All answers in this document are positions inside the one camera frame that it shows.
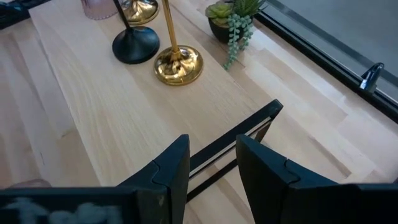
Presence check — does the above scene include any tall black candlestick holder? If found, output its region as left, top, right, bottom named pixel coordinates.
left=111, top=0, right=161, bottom=65

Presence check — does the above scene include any black frame clamp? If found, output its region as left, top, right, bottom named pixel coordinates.
left=358, top=62, right=386, bottom=93

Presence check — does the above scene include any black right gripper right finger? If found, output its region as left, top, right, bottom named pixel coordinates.
left=235, top=133, right=398, bottom=224

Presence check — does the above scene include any succulent plant in black pot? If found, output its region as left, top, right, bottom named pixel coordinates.
left=205, top=0, right=267, bottom=71

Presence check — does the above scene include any pink ribbed glass candle holder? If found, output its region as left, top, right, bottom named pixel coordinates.
left=80, top=0, right=119, bottom=21

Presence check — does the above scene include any black aluminium table frame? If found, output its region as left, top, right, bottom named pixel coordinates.
left=253, top=9, right=398, bottom=124

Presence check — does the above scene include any tall gold candlestick holder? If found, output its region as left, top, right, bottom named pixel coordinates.
left=153, top=0, right=205, bottom=86
left=119, top=0, right=160, bottom=27

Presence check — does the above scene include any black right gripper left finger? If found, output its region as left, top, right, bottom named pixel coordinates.
left=0, top=133, right=191, bottom=224

